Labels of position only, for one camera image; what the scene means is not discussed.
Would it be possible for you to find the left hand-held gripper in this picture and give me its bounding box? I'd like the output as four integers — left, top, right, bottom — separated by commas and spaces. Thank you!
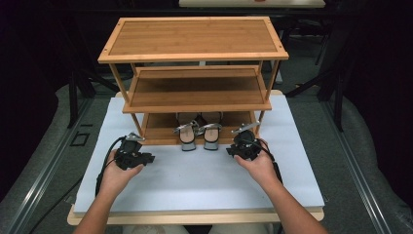
113, 132, 156, 171

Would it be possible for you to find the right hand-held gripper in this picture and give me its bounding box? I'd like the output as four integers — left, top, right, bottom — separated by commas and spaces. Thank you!
226, 121, 265, 162

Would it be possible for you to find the black silver-strap heeled sandal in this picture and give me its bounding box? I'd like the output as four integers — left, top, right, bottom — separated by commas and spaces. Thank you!
172, 112, 200, 152
196, 111, 224, 151

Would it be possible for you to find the wooden shoe rack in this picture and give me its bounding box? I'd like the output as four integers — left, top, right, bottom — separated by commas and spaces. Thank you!
97, 16, 290, 146

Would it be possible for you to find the person's left hand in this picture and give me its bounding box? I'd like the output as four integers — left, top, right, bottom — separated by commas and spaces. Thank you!
97, 150, 145, 197

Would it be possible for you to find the person's right hand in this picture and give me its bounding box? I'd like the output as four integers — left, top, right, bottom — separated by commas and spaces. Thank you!
233, 145, 281, 188

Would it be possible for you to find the floor outlet cover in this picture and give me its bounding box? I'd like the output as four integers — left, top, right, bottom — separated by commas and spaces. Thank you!
69, 131, 91, 147

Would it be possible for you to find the white foam board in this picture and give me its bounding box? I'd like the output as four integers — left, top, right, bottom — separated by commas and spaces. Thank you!
73, 95, 325, 214

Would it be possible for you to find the black metal stand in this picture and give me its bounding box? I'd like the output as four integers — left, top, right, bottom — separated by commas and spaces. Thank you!
62, 28, 122, 130
285, 28, 347, 133

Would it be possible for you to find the wooden table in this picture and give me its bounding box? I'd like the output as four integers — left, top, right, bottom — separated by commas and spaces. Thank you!
66, 90, 325, 226

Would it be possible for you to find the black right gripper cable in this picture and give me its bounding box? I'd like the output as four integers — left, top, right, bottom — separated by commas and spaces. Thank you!
257, 138, 284, 185

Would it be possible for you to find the metal floor rail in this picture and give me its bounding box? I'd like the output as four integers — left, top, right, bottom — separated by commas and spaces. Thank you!
320, 100, 394, 234
6, 97, 95, 234

